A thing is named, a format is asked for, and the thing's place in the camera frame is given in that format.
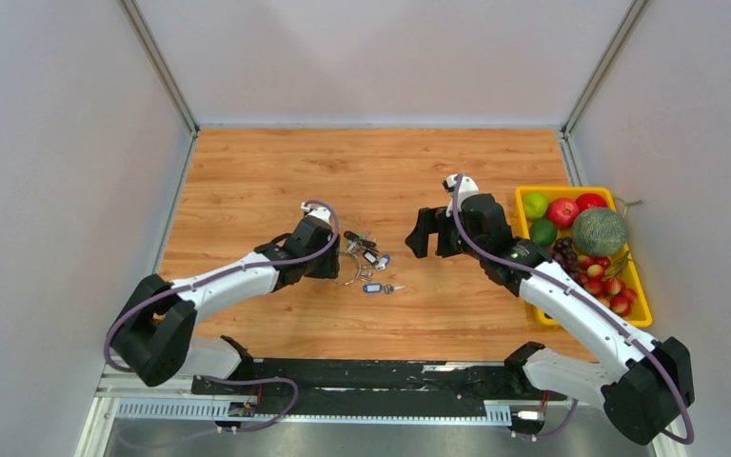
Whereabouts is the dark green lime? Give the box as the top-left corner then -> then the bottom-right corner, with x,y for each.
529,218 -> 559,248

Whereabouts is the light green apple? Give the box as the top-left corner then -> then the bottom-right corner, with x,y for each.
522,191 -> 550,221

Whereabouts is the purple grape bunch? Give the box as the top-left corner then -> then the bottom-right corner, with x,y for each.
550,237 -> 582,283

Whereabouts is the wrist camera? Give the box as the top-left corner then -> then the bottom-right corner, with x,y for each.
301,201 -> 331,226
442,174 -> 480,217

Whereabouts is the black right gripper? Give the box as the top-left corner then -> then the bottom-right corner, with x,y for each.
405,207 -> 486,262

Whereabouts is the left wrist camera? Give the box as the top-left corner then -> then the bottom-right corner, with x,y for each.
301,201 -> 331,226

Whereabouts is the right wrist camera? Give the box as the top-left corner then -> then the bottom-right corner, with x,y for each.
442,174 -> 480,217

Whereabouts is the loose blue key tag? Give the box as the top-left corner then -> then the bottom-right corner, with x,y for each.
363,283 -> 384,294

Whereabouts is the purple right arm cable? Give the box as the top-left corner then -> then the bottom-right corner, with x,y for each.
450,174 -> 696,446

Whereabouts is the green netted melon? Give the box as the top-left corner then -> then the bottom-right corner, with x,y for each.
572,208 -> 629,257

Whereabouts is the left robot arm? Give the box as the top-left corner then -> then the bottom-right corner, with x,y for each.
103,206 -> 340,387

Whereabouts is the loose silver key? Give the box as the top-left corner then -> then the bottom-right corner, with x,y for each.
383,284 -> 405,294

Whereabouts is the red apple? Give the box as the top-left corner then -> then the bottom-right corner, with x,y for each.
575,192 -> 608,212
544,197 -> 581,229

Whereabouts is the black key tag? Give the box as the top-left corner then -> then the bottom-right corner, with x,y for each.
344,230 -> 377,249
363,250 -> 380,266

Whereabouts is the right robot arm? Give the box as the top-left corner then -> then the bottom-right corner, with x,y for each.
405,193 -> 695,446

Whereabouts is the silver keys bunch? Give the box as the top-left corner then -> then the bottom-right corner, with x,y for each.
343,247 -> 381,277

